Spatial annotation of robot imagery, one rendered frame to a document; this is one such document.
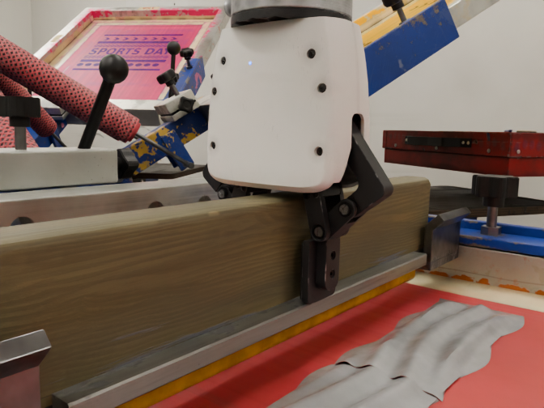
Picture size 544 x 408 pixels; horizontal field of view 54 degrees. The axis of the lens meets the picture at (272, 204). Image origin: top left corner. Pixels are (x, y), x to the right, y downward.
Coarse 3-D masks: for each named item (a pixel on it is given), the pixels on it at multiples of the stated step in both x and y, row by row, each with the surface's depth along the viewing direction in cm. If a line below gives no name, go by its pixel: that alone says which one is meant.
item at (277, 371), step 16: (272, 352) 35; (288, 352) 35; (240, 368) 33; (256, 368) 33; (272, 368) 33; (288, 368) 33; (304, 368) 33; (208, 384) 31; (224, 384) 31; (240, 384) 31; (256, 384) 31; (272, 384) 31; (288, 384) 31; (176, 400) 29; (192, 400) 29; (208, 400) 29; (224, 400) 29; (240, 400) 29; (256, 400) 29; (272, 400) 29
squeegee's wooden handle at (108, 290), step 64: (0, 256) 19; (64, 256) 21; (128, 256) 24; (192, 256) 27; (256, 256) 31; (384, 256) 43; (0, 320) 19; (64, 320) 21; (128, 320) 24; (192, 320) 27; (64, 384) 22
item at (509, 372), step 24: (408, 288) 50; (360, 312) 43; (384, 312) 44; (408, 312) 44; (528, 312) 44; (312, 336) 38; (336, 336) 38; (360, 336) 38; (504, 336) 39; (528, 336) 39; (336, 360) 34; (504, 360) 35; (528, 360) 35; (456, 384) 31; (480, 384) 32; (504, 384) 32; (528, 384) 32
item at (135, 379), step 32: (416, 256) 46; (352, 288) 37; (256, 320) 30; (288, 320) 31; (160, 352) 25; (192, 352) 26; (224, 352) 27; (96, 384) 22; (128, 384) 23; (160, 384) 24
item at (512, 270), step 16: (464, 256) 53; (480, 256) 52; (496, 256) 51; (512, 256) 51; (528, 256) 50; (432, 272) 56; (448, 272) 55; (464, 272) 54; (480, 272) 53; (496, 272) 52; (512, 272) 51; (528, 272) 50; (512, 288) 51; (528, 288) 50
